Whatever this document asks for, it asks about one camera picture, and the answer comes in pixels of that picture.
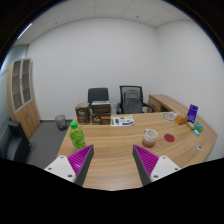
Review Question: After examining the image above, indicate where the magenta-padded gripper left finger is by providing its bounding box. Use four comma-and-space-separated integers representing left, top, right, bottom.
43, 144, 95, 187

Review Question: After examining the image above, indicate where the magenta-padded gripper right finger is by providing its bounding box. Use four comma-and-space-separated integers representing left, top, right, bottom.
132, 144, 182, 187

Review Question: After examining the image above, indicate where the green drink bottle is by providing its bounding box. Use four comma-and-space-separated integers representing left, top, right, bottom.
68, 121, 87, 151

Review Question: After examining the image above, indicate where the white and brown mug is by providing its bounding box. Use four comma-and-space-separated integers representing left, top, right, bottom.
141, 128, 159, 149

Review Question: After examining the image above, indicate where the grey waste bin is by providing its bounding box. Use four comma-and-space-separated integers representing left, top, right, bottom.
54, 114, 69, 131

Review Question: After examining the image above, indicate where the small beige box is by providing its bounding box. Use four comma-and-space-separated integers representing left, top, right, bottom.
185, 121, 196, 131

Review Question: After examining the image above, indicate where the orange cardboard box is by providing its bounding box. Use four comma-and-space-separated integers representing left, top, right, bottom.
175, 114, 189, 126

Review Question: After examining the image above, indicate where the green flat box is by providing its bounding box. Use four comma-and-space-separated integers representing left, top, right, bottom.
193, 121, 204, 133

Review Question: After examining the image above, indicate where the black armchair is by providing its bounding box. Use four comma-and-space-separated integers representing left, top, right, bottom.
0, 119, 32, 164

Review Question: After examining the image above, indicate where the small brown cardboard box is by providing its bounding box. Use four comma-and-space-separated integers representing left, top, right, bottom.
75, 102, 91, 126

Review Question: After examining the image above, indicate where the white sticker sheet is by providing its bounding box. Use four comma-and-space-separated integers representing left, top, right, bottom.
110, 115, 136, 128

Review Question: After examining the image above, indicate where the wooden shelf cabinet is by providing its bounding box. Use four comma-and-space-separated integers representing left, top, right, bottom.
6, 58, 41, 140

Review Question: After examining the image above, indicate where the wooden side desk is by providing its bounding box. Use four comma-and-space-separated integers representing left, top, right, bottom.
147, 93, 181, 114

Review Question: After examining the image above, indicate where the large brown cardboard box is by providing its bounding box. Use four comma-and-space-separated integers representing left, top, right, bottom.
90, 100, 112, 126

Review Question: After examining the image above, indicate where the black mesh office chair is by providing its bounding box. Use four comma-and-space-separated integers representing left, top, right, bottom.
116, 85, 155, 115

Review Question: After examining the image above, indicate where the black padded office chair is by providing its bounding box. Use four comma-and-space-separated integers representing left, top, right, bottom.
87, 87, 110, 105

